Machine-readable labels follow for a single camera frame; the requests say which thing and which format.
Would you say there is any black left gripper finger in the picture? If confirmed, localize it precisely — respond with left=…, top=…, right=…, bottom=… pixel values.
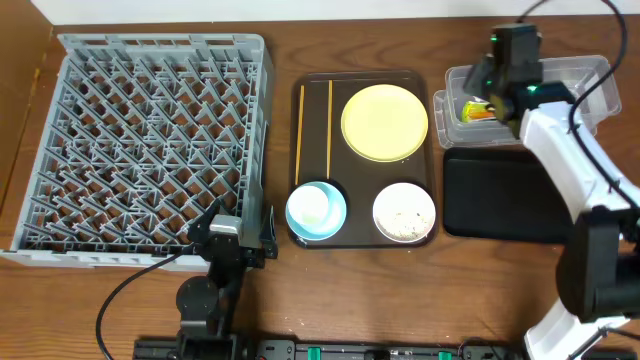
left=199, top=199, right=221, bottom=225
left=260, top=206, right=275, bottom=248

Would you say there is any light blue bowl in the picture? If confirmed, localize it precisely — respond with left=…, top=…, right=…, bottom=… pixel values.
left=285, top=181, right=347, bottom=241

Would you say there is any green snack wrapper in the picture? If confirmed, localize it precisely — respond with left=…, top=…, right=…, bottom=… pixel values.
left=460, top=101, right=496, bottom=123

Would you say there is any yellow plate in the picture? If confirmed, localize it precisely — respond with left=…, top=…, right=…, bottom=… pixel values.
left=341, top=84, right=429, bottom=163

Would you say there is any white bowl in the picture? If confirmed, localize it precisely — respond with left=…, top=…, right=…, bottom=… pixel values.
left=372, top=182, right=436, bottom=244

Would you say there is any white cup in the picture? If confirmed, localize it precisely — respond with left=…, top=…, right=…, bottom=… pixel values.
left=287, top=185, right=329, bottom=226

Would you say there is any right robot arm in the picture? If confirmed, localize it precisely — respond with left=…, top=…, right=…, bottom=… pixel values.
left=464, top=22, right=639, bottom=359

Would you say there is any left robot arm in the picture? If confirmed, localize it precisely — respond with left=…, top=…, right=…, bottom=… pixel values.
left=176, top=200, right=278, bottom=339

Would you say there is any grey dishwasher rack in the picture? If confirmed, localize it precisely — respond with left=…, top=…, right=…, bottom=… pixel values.
left=2, top=33, right=275, bottom=271

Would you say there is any black waste tray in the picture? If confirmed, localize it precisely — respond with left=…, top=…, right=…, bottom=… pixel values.
left=443, top=148, right=573, bottom=245

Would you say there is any clear plastic bin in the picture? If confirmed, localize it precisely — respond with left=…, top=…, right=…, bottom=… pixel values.
left=433, top=55, right=622, bottom=149

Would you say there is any dark brown serving tray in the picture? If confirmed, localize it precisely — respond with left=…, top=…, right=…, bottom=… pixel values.
left=289, top=70, right=438, bottom=250

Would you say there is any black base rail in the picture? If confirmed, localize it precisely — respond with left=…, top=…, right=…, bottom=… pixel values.
left=132, top=339, right=524, bottom=360

